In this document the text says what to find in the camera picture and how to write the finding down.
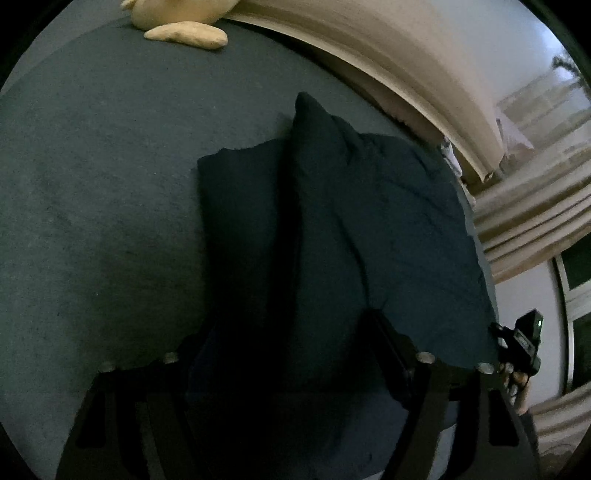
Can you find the beige curtain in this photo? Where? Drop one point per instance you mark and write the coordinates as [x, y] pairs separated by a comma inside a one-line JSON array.
[[531, 221]]

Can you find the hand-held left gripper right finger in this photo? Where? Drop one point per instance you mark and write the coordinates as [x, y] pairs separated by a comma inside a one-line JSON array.
[[392, 360]]

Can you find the window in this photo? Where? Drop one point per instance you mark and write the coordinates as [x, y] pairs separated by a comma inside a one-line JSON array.
[[577, 314]]

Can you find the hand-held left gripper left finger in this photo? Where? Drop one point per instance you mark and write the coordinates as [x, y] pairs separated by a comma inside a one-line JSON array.
[[196, 369]]

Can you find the white crumpled cloth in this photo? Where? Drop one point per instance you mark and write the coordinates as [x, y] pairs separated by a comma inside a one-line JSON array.
[[455, 166]]

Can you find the yellow plush toy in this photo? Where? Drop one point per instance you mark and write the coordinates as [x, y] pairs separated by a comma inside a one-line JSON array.
[[184, 18]]

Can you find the dark navy padded jacket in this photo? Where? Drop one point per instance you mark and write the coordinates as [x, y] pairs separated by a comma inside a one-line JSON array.
[[369, 221]]

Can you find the beige folded quilt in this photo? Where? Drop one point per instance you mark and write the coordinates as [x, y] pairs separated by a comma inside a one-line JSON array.
[[392, 50]]

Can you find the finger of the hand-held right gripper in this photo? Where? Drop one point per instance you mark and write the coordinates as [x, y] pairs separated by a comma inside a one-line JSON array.
[[497, 333]]

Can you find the person's right hand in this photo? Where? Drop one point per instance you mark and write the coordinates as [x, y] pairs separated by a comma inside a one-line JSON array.
[[519, 387]]

